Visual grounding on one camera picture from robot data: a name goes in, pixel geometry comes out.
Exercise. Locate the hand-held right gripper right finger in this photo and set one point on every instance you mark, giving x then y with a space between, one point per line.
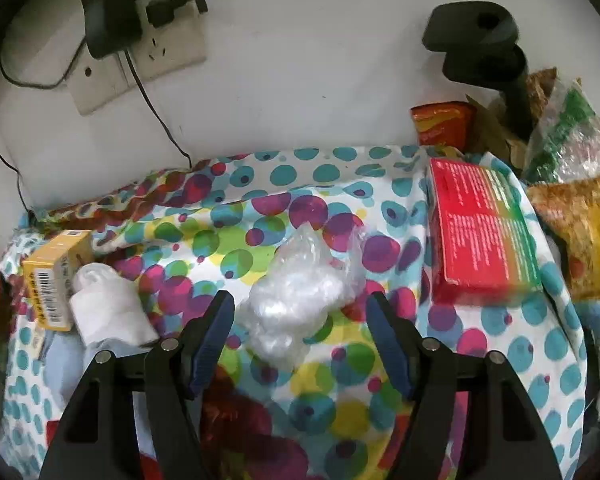
387 345

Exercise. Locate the black power adapter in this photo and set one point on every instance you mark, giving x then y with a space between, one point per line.
110 15

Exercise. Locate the black plug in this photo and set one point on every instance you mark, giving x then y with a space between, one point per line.
162 11

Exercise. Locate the green clear snack bag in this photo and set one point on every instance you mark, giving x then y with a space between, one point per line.
570 130

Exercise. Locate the polka dot cloth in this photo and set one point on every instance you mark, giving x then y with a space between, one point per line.
260 200

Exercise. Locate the beige multi-outlet wall socket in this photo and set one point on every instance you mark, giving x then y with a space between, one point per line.
175 50

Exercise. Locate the brown tray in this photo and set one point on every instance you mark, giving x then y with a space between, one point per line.
1 340

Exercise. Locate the yellow snack bag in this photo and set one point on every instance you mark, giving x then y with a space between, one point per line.
585 230

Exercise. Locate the black clamp stand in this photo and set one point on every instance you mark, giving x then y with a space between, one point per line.
472 40

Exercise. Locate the red and green box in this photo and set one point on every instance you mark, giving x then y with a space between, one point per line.
480 230

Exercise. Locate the orange snack packet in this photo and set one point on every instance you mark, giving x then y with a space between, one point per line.
440 122

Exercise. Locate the white rolled cloth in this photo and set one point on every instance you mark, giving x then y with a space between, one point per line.
110 305

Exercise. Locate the brown paper bag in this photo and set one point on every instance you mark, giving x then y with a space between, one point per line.
490 125

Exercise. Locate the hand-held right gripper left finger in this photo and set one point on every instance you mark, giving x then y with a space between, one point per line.
212 345

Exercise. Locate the clear plastic bag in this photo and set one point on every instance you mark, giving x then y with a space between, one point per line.
290 290

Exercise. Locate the yellow cardboard box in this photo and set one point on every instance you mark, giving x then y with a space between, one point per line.
55 265

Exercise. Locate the beige single-hole wall socket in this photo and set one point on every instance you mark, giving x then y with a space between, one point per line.
100 85

